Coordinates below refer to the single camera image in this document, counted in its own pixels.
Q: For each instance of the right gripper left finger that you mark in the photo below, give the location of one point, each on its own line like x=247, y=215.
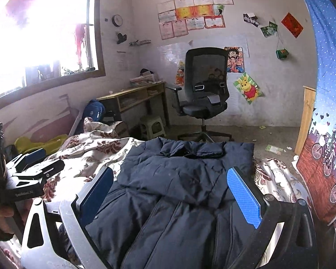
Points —
x=41, y=244

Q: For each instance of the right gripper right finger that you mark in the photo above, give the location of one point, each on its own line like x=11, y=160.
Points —
x=297, y=245

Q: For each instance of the navy blue padded jacket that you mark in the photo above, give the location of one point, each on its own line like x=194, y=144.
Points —
x=171, y=207

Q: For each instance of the person's left hand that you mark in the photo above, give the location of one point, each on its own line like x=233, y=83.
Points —
x=7, y=212

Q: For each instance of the yellow green plastic item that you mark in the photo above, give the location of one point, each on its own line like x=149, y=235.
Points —
x=24, y=145

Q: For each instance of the blue cartoon print curtain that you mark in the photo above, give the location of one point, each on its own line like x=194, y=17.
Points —
x=317, y=160

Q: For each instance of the floral white red bedspread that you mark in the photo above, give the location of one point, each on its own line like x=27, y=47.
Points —
x=84, y=155

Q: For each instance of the blue suitcase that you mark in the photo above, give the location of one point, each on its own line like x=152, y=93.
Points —
x=94, y=110

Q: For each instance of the pale green plastic stool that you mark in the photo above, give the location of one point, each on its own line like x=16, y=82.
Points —
x=151, y=126

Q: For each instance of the wooden desk with shelf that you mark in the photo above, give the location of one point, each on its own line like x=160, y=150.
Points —
x=118, y=103

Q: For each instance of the light wooden cabinet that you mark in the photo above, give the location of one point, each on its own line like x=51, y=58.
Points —
x=309, y=100

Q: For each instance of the Winnie the Pooh poster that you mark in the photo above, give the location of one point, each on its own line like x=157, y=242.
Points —
x=248, y=88

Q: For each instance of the stack of books on desk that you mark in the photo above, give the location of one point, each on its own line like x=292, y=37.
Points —
x=146, y=77

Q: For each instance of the black mesh office chair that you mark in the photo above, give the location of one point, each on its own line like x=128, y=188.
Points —
x=205, y=92

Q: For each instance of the green hanging pouch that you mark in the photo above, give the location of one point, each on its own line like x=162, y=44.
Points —
x=282, y=54

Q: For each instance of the anime character poster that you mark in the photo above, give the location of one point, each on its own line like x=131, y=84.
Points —
x=235, y=60

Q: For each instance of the colourful poster behind chair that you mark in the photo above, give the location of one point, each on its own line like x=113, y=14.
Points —
x=179, y=78

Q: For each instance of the window with wooden frame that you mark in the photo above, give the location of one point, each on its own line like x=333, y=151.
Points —
x=45, y=44

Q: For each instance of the black wall hook item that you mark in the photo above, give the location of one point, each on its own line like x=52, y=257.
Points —
x=121, y=38

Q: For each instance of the small wall shelf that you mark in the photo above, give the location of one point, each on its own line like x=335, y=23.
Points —
x=140, y=43

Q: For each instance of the round wall clock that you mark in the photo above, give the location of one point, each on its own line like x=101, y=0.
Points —
x=117, y=20

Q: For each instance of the green picture on wall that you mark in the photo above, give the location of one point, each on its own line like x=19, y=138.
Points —
x=269, y=30

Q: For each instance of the red paper on wall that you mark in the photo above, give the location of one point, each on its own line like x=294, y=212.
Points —
x=292, y=25

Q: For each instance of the photos on wall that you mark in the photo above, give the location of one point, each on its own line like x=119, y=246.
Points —
x=251, y=18

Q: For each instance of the certificates on wall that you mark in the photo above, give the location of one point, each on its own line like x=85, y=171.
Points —
x=177, y=18

